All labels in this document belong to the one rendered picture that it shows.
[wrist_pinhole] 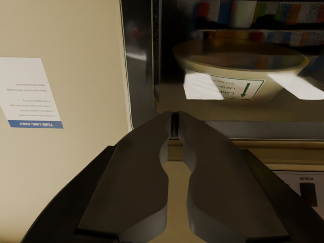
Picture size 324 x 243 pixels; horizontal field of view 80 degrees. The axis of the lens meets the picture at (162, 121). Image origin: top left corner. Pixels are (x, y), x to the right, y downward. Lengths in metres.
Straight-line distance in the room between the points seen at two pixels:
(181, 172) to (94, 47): 0.53
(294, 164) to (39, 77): 0.74
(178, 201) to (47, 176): 0.92
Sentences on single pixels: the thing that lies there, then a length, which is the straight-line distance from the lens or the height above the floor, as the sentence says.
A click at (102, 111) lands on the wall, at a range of 0.75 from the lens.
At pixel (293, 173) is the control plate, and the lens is 0.27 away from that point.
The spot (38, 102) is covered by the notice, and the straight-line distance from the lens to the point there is 0.84.
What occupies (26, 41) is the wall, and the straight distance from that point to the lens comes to 0.76.
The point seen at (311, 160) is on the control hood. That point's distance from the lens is 0.29.
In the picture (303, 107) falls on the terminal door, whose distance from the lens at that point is 0.24.
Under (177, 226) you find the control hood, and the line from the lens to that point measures 0.24.
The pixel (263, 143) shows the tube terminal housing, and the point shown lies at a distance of 0.27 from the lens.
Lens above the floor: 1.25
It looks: 33 degrees up
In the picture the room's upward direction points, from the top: 179 degrees counter-clockwise
